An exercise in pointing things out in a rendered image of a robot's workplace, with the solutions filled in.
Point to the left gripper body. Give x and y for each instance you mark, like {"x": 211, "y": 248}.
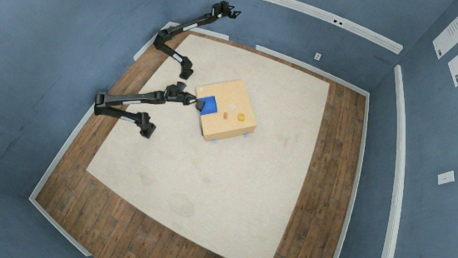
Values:
{"x": 230, "y": 14}

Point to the blue open tray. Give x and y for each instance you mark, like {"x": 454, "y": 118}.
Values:
{"x": 210, "y": 105}

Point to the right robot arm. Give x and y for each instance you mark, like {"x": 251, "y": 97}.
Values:
{"x": 103, "y": 107}

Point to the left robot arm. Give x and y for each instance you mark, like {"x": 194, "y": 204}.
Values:
{"x": 166, "y": 35}

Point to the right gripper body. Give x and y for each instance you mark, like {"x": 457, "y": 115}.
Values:
{"x": 185, "y": 101}

